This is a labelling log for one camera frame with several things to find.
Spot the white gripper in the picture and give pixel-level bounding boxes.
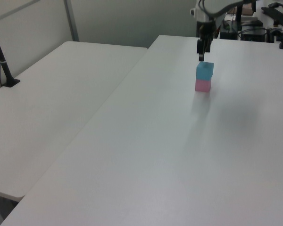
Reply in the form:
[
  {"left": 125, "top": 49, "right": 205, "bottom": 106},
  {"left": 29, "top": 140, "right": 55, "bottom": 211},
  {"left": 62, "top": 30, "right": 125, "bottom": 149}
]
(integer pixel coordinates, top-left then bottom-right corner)
[{"left": 190, "top": 0, "right": 216, "bottom": 62}]

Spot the black camera stand pole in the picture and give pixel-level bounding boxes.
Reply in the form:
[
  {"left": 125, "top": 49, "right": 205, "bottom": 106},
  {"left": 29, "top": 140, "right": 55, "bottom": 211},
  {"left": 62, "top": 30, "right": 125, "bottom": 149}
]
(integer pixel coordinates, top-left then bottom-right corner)
[{"left": 0, "top": 19, "right": 21, "bottom": 88}]

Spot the large black electronics box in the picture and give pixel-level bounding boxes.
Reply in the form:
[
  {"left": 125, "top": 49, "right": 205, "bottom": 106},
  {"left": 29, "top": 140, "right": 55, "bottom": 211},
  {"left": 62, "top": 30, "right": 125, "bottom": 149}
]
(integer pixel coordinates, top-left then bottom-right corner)
[{"left": 241, "top": 28, "right": 267, "bottom": 43}]

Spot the pink cube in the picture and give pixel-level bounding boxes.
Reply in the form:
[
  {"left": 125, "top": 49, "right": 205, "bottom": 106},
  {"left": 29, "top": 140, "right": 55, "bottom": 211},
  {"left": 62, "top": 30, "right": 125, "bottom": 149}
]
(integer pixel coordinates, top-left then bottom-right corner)
[{"left": 195, "top": 78, "right": 212, "bottom": 92}]

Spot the black keyboard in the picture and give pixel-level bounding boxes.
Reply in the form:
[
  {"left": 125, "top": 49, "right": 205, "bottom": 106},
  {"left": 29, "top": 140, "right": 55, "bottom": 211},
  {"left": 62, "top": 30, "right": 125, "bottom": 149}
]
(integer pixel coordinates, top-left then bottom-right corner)
[{"left": 261, "top": 6, "right": 283, "bottom": 27}]

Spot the cardboard box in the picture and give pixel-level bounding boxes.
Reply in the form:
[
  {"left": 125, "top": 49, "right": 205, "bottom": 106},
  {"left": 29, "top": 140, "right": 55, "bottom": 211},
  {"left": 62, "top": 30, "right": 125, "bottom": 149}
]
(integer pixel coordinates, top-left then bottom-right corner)
[{"left": 241, "top": 2, "right": 255, "bottom": 16}]

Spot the black monitor stand post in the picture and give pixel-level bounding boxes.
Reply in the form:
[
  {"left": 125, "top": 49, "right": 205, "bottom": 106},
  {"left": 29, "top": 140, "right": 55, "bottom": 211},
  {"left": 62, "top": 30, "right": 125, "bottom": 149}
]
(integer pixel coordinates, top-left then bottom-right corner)
[{"left": 231, "top": 5, "right": 244, "bottom": 32}]

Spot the small black electronics box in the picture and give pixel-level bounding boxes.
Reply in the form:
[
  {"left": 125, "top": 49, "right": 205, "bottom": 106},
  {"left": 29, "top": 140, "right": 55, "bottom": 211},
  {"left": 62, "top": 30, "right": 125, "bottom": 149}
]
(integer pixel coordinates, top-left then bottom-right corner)
[{"left": 219, "top": 31, "right": 237, "bottom": 40}]

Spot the dark computer mouse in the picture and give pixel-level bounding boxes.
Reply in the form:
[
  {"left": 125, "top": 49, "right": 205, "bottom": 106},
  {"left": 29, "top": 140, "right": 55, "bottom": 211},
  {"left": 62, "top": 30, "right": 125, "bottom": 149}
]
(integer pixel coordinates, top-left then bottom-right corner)
[{"left": 243, "top": 19, "right": 264, "bottom": 27}]

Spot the black bracket with knob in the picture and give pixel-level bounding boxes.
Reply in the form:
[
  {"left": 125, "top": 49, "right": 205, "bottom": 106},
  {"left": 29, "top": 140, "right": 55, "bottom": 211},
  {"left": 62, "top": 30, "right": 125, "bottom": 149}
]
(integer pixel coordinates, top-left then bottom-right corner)
[{"left": 266, "top": 27, "right": 283, "bottom": 43}]

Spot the blue cube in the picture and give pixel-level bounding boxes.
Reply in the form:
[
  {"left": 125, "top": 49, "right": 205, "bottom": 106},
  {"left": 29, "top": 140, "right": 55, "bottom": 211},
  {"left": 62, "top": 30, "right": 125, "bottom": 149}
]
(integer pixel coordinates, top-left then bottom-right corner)
[{"left": 196, "top": 61, "right": 215, "bottom": 81}]

